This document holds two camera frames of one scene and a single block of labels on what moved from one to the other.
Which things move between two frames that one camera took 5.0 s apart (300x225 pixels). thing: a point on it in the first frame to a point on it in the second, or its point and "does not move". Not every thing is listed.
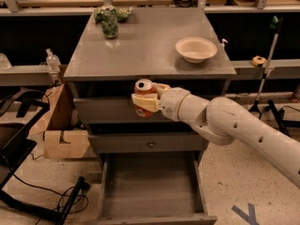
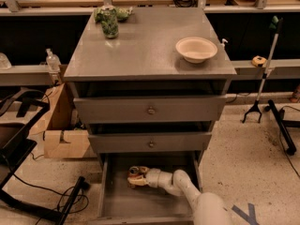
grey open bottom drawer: (153, 188) does not move
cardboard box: (64, 135) does not move
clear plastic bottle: (52, 61) does not move
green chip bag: (122, 13) does not move
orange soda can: (143, 86) to (134, 172)
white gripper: (171, 102) to (153, 177)
